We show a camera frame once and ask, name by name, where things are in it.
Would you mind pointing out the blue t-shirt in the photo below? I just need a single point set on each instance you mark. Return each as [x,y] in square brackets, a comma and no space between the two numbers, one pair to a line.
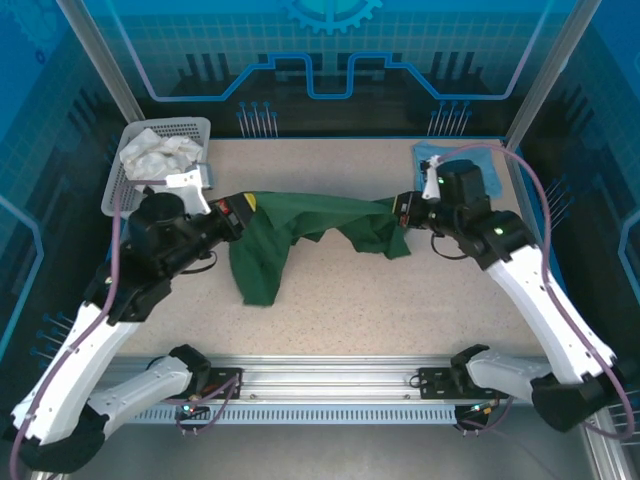
[492,170]

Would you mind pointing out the green t-shirt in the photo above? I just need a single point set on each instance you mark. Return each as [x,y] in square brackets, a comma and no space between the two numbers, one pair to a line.
[260,250]

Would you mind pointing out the aluminium frame post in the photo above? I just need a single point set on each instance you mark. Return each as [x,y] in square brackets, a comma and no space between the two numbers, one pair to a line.
[107,65]
[547,70]

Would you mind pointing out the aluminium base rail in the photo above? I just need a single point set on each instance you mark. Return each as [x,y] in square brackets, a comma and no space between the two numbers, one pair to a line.
[325,380]

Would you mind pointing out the white plastic basket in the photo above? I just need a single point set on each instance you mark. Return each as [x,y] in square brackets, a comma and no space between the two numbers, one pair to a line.
[112,190]

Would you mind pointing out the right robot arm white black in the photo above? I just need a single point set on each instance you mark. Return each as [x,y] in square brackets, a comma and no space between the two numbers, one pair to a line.
[540,310]

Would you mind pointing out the white t-shirt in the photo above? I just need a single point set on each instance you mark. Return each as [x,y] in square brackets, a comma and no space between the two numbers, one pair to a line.
[150,155]

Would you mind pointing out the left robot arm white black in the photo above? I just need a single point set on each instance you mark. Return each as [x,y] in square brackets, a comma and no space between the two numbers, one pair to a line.
[65,380]

